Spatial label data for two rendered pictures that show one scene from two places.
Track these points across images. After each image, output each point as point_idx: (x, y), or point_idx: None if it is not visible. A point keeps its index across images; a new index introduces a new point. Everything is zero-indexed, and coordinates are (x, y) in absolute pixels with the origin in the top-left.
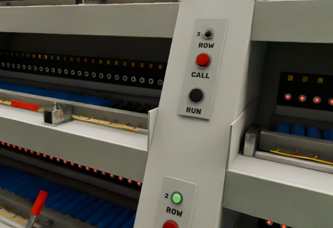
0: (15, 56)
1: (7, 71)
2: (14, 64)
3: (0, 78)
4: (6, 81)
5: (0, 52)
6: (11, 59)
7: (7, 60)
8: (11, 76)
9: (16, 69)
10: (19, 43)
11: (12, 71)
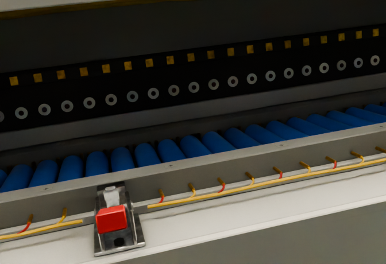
0: (28, 85)
1: (3, 133)
2: (24, 108)
3: (6, 157)
4: (35, 158)
5: None
6: (11, 96)
7: None
8: (21, 144)
9: (35, 120)
10: None
11: (23, 129)
